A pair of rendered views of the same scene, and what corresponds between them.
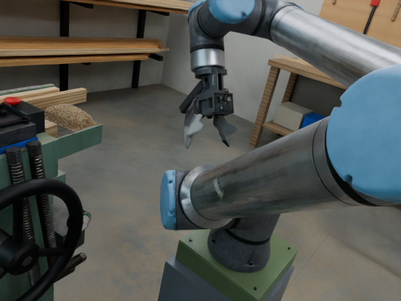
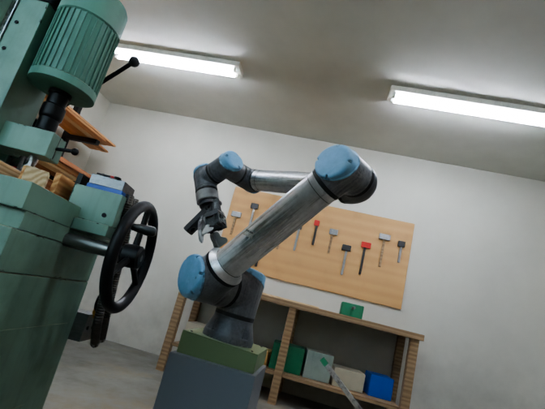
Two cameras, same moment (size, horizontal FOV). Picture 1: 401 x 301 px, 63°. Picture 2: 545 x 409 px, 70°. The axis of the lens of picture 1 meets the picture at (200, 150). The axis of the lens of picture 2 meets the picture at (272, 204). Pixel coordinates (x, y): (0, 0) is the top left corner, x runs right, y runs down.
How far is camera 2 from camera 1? 0.90 m
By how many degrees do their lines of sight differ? 45
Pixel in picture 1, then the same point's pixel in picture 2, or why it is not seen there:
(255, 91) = (156, 316)
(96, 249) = not seen: outside the picture
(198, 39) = (204, 182)
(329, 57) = (291, 179)
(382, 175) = (336, 169)
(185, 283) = (191, 365)
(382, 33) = (271, 259)
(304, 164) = (305, 187)
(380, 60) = not seen: hidden behind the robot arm
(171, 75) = not seen: hidden behind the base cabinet
